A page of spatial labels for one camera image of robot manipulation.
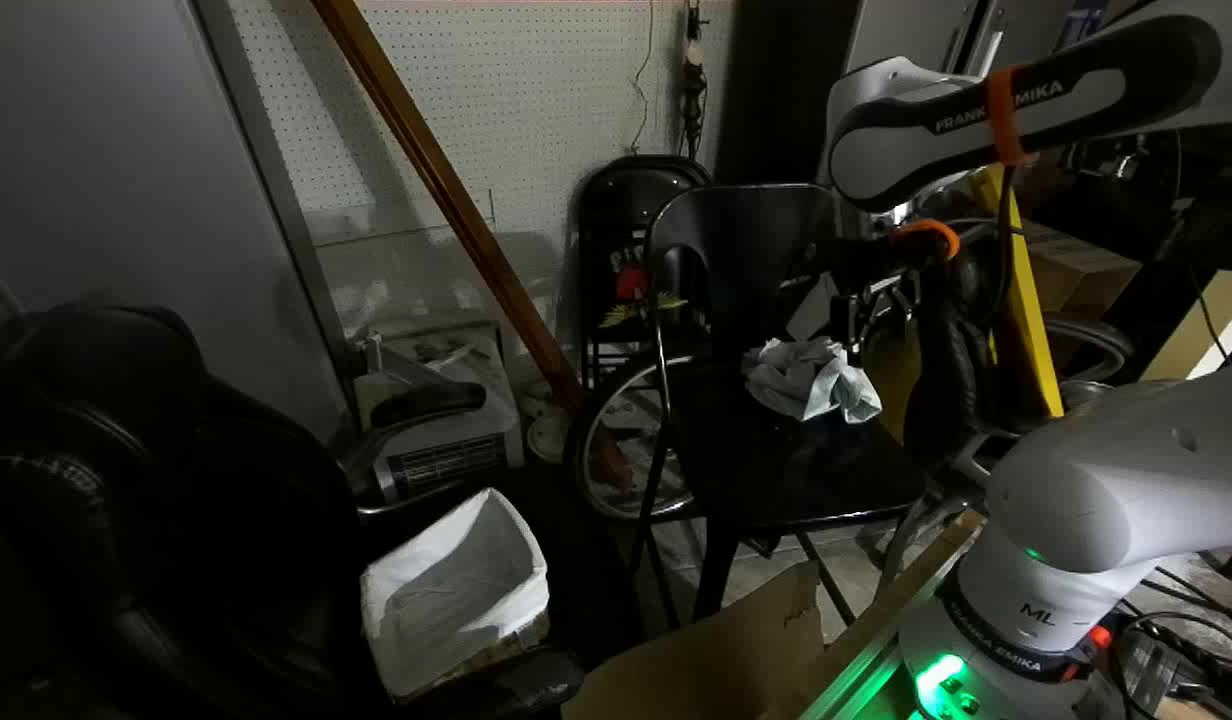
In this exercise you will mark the long brown wooden plank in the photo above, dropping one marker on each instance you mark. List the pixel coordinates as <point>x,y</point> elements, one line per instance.
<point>430,161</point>

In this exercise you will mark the bicycle wheel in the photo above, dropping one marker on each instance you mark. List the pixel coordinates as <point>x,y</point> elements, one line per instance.
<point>615,445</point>

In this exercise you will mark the white bin with liner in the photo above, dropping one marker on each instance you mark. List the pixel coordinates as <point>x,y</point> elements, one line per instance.
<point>452,592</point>

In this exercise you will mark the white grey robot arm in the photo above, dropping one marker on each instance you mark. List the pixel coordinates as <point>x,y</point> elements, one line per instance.
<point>1077,511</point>

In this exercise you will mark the yellow bar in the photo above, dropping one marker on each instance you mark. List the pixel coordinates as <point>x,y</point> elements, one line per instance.
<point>1027,316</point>

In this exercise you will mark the black folding chair behind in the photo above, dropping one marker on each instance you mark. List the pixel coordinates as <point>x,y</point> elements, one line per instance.
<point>615,213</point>

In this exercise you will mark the black office chair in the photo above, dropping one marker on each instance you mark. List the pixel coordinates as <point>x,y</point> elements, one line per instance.
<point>198,550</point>

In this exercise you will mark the cardboard box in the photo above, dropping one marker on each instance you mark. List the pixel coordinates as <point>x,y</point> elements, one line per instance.
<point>746,663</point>

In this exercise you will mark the crumpled white cloth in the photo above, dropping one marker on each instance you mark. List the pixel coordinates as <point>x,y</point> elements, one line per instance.
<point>809,376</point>

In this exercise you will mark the black chair with seat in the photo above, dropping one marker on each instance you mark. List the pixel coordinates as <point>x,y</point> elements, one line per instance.
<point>750,468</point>

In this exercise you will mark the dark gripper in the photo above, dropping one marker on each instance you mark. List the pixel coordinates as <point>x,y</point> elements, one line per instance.
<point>887,275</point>

